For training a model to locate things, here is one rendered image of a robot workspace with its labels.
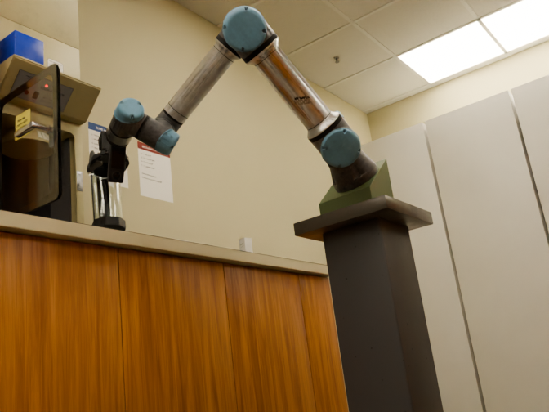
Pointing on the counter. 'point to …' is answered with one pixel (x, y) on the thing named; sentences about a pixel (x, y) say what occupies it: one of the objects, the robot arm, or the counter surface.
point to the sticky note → (22, 119)
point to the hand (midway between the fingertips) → (104, 173)
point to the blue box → (21, 47)
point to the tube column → (46, 17)
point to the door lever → (31, 129)
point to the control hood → (86, 97)
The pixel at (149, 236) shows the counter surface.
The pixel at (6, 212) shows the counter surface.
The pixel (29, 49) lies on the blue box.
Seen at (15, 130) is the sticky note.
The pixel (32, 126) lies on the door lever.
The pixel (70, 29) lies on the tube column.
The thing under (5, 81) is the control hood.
